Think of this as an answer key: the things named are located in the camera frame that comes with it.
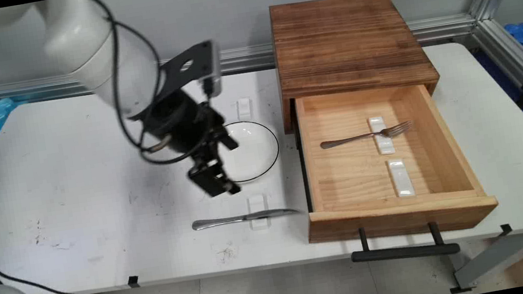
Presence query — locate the light wooden drawer, black handle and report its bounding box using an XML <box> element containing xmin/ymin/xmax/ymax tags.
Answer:
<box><xmin>287</xmin><ymin>71</ymin><xmax>505</xmax><ymax>275</ymax></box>

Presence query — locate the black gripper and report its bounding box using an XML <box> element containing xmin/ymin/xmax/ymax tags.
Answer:
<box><xmin>137</xmin><ymin>84</ymin><xmax>247</xmax><ymax>207</ymax></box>

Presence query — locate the dark wooden drawer cabinet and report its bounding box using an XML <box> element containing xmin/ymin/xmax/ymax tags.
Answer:
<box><xmin>266</xmin><ymin>0</ymin><xmax>445</xmax><ymax>134</ymax></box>

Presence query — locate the silver table knife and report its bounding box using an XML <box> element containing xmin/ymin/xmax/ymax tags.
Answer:
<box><xmin>192</xmin><ymin>204</ymin><xmax>303</xmax><ymax>231</ymax></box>

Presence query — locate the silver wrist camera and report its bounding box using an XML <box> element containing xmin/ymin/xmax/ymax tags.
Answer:
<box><xmin>195</xmin><ymin>40</ymin><xmax>226</xmax><ymax>99</ymax></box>

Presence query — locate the white ceramic cutlery rest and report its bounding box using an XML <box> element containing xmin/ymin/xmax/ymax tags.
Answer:
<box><xmin>235</xmin><ymin>97</ymin><xmax>255</xmax><ymax>121</ymax></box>
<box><xmin>387</xmin><ymin>157</ymin><xmax>415</xmax><ymax>199</ymax></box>
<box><xmin>246</xmin><ymin>193</ymin><xmax>272</xmax><ymax>231</ymax></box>
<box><xmin>367</xmin><ymin>114</ymin><xmax>397</xmax><ymax>157</ymax></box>

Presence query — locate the horizontal aluminium frame rail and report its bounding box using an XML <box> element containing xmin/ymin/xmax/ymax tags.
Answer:
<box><xmin>0</xmin><ymin>12</ymin><xmax>480</xmax><ymax>109</ymax></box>

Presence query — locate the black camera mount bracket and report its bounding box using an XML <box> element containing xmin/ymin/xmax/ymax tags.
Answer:
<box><xmin>122</xmin><ymin>40</ymin><xmax>222</xmax><ymax>121</ymax></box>

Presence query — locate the grey table leg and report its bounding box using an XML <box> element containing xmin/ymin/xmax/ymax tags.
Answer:
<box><xmin>444</xmin><ymin>231</ymin><xmax>523</xmax><ymax>294</ymax></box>

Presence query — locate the silver fork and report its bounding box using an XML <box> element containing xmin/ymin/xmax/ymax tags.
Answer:
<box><xmin>319</xmin><ymin>120</ymin><xmax>415</xmax><ymax>150</ymax></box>

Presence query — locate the white bowl with black rim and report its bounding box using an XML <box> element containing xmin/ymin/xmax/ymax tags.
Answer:
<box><xmin>213</xmin><ymin>116</ymin><xmax>284</xmax><ymax>186</ymax></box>

